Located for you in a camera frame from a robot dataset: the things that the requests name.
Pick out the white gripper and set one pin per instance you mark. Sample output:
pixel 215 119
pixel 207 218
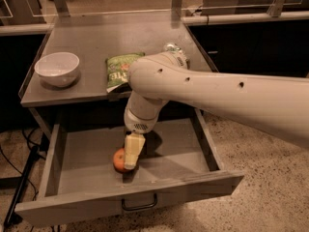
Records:
pixel 137 124

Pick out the orange fruit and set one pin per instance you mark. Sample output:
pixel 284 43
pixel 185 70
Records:
pixel 118 160

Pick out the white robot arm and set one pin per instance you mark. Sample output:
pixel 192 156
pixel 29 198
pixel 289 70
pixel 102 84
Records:
pixel 273 104

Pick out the grey open drawer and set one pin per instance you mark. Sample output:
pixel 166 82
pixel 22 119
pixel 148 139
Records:
pixel 179 163

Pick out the grey counter cabinet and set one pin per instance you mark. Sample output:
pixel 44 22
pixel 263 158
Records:
pixel 94 38

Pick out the green chip bag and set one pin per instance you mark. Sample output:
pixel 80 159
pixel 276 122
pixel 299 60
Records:
pixel 117 67

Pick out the crushed soda can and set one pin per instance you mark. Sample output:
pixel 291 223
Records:
pixel 175 50

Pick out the white bowl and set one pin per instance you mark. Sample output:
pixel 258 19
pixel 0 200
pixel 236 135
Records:
pixel 58 69

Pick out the black floor stand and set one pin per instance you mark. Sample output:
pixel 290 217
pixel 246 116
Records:
pixel 22 180

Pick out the black drawer handle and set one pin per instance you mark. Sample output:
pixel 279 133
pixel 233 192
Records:
pixel 139 205

